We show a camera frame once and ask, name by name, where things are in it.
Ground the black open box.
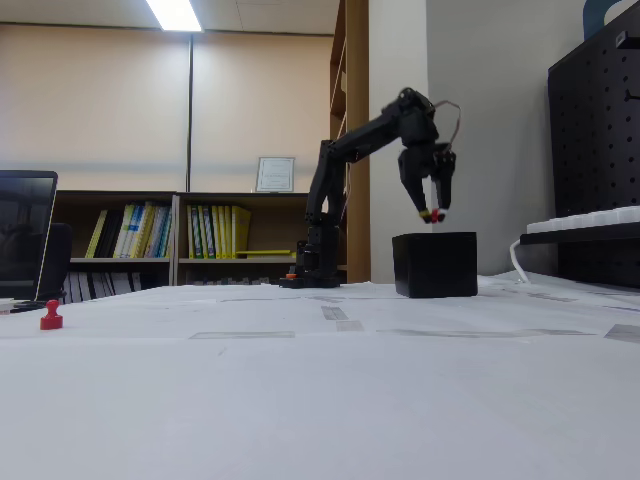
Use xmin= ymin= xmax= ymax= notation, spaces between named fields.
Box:
xmin=391 ymin=231 xmax=480 ymax=300

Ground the tall wooden bookshelf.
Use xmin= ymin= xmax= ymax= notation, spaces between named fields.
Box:
xmin=328 ymin=0 xmax=371 ymax=285

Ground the framed white certificate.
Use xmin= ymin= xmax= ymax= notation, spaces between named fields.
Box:
xmin=255 ymin=156 xmax=297 ymax=194

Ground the black pegboard shelf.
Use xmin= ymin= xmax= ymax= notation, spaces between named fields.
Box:
xmin=519 ymin=221 xmax=640 ymax=247

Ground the black pegboard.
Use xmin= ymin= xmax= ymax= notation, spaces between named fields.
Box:
xmin=547 ymin=8 xmax=640 ymax=290

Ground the white power strip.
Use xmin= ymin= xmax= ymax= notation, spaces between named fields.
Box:
xmin=526 ymin=204 xmax=640 ymax=235

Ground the beige roller blind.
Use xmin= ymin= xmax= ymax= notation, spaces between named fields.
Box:
xmin=192 ymin=30 xmax=335 ymax=180
xmin=0 ymin=23 xmax=190 ymax=180

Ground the wide yellow binder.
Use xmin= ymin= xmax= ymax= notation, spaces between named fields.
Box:
xmin=230 ymin=205 xmax=253 ymax=260

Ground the low wooden bookshelf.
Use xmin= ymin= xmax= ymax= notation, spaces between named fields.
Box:
xmin=42 ymin=189 xmax=181 ymax=305
xmin=172 ymin=191 xmax=349 ymax=288

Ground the yellow binder green label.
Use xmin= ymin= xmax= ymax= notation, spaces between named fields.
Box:
xmin=186 ymin=204 xmax=197 ymax=260
xmin=192 ymin=204 xmax=205 ymax=260
xmin=198 ymin=204 xmax=213 ymax=260

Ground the blue rounded partition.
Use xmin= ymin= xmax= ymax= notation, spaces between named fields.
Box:
xmin=583 ymin=0 xmax=640 ymax=42

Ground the white taped paper cover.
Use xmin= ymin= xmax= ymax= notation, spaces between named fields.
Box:
xmin=0 ymin=271 xmax=640 ymax=480

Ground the blue white book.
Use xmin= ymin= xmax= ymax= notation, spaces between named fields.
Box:
xmin=122 ymin=202 xmax=147 ymax=260
xmin=143 ymin=203 xmax=167 ymax=260
xmin=157 ymin=205 xmax=174 ymax=260

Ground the yellow white book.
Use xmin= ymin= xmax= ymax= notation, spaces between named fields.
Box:
xmin=112 ymin=202 xmax=137 ymax=260
xmin=132 ymin=201 xmax=157 ymax=260

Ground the ceiling light panel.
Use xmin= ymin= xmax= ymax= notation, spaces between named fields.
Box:
xmin=144 ymin=0 xmax=205 ymax=34

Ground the black book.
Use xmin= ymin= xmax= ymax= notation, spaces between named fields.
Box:
xmin=104 ymin=208 xmax=127 ymax=260
xmin=93 ymin=208 xmax=119 ymax=260

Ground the thin yellow book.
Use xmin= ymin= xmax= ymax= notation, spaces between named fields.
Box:
xmin=84 ymin=209 xmax=109 ymax=260

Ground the black laptop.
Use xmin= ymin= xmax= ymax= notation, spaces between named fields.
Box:
xmin=0 ymin=170 xmax=60 ymax=303

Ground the red white gripper servo cable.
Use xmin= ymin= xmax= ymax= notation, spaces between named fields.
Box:
xmin=432 ymin=101 xmax=462 ymax=151

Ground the white power strip cable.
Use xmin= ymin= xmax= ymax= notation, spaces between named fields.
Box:
xmin=508 ymin=238 xmax=532 ymax=285

